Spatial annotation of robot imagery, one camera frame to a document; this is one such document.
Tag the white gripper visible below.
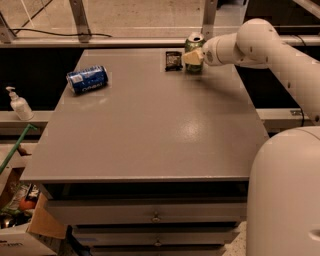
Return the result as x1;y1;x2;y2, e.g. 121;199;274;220
183;36;222;66

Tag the green soda can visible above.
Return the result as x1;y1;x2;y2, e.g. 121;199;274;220
184;32;205;73

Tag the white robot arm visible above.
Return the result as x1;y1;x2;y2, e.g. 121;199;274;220
183;18;320;256

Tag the rxbar chocolate wrapper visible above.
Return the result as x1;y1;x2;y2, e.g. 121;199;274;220
165;51;182;71

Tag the blue pepsi can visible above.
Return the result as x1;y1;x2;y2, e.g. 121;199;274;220
66;65;108;95

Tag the grey drawer cabinet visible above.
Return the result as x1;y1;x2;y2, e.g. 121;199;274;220
23;49;268;256

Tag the green pole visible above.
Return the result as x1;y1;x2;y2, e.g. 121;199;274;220
0;123;38;174

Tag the white pump bottle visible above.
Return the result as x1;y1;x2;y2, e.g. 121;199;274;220
6;86;34;121

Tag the cardboard box with items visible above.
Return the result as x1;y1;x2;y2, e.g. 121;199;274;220
0;167;66;256

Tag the metal railing frame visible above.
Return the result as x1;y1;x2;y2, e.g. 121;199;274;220
0;0;320;48

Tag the black cable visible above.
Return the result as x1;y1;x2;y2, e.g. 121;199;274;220
9;27;114;39

